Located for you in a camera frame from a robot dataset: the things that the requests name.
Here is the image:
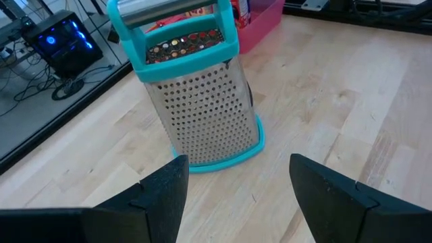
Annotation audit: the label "pink plastic bin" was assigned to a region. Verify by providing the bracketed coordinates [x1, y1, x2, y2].
[236, 0, 286, 55]

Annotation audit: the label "red mini cereal box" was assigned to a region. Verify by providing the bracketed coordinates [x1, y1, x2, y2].
[230, 0, 252, 30]

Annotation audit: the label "grey background desk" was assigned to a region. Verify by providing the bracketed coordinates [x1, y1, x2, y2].
[0, 16, 38, 68]

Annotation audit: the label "steel box grater teal trim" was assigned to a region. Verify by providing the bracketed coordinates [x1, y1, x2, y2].
[106, 0, 266, 175]

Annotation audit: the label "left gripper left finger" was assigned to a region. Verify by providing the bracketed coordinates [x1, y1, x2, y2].
[0, 154, 190, 243]

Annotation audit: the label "coiled black floor cable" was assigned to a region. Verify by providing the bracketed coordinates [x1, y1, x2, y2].
[50, 63, 115, 101]

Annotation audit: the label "black computer tower blue lights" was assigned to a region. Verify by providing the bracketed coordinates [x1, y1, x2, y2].
[22, 9, 105, 79]

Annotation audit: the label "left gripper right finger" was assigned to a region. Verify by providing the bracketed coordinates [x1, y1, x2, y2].
[289, 153, 432, 243]

